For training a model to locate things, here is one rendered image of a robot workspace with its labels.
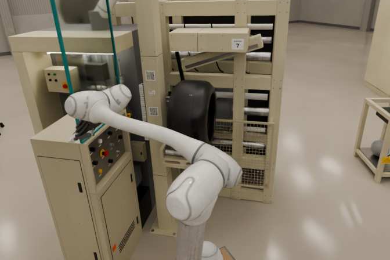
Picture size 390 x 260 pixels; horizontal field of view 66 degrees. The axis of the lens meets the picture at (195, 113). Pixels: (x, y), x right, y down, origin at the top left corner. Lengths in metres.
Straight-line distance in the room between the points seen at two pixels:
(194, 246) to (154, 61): 1.42
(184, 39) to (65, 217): 1.56
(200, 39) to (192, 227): 1.59
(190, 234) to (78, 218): 1.33
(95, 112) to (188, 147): 0.38
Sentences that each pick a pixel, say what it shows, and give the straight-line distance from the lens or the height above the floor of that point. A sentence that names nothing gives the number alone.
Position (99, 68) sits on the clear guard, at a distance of 2.04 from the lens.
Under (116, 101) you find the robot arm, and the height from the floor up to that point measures 1.68.
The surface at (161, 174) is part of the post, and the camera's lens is 2.64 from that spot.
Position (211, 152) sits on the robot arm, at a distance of 1.10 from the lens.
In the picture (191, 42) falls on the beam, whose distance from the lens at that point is 2.38.
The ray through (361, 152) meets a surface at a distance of 4.31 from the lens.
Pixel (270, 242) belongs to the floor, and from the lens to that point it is 2.96.
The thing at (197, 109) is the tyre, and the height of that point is 1.32.
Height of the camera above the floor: 2.13
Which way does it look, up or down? 24 degrees down
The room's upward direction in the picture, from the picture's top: 2 degrees counter-clockwise
